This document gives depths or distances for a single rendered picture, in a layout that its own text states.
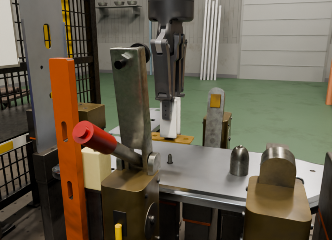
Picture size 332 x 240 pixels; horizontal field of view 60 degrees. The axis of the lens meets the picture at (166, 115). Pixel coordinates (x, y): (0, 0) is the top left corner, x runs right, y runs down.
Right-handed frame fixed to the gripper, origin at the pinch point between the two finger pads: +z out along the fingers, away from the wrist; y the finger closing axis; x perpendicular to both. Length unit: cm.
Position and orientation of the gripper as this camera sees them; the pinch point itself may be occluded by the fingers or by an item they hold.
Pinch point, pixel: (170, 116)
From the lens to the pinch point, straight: 52.0
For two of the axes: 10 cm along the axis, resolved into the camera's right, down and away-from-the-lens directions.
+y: 3.2, -2.4, 9.2
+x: -9.5, -0.8, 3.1
